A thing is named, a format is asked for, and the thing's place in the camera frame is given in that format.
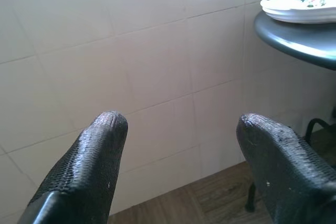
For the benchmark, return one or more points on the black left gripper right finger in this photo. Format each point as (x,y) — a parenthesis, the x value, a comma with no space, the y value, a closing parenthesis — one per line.
(283,171)

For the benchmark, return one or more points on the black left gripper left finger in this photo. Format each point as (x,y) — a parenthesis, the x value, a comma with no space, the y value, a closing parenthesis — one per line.
(86,166)

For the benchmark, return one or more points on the round dark grey table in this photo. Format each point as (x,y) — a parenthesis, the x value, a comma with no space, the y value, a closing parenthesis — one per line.
(296,40)

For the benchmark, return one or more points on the plain white plate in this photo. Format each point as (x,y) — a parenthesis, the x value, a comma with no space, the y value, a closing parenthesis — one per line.
(302,18)

